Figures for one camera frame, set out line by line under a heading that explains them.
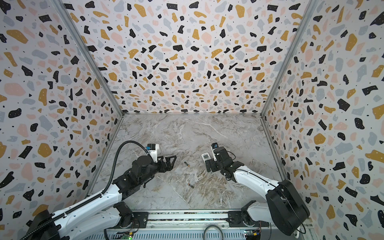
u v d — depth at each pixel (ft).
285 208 1.37
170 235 2.30
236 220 2.40
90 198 1.60
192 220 2.50
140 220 2.40
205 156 3.13
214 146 2.61
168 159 2.30
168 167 2.31
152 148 2.26
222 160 2.20
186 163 3.10
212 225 2.36
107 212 1.96
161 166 2.25
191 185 2.80
